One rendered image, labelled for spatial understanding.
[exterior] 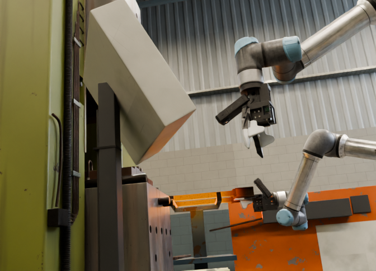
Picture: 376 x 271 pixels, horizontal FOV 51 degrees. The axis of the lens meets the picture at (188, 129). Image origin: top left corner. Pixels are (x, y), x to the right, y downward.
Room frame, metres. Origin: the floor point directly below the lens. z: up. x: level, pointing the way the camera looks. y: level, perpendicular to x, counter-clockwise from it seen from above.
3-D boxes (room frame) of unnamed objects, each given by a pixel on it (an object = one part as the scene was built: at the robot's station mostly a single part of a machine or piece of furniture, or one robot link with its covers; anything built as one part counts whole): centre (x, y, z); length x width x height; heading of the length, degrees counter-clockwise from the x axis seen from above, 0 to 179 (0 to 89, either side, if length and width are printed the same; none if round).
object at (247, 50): (1.08, -0.20, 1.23); 0.09 x 0.08 x 0.11; 74
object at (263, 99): (1.08, -0.21, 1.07); 0.09 x 0.08 x 0.12; 67
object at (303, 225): (1.98, -0.50, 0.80); 0.11 x 0.08 x 0.11; 143
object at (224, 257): (1.89, -0.01, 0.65); 0.40 x 0.30 x 0.02; 179
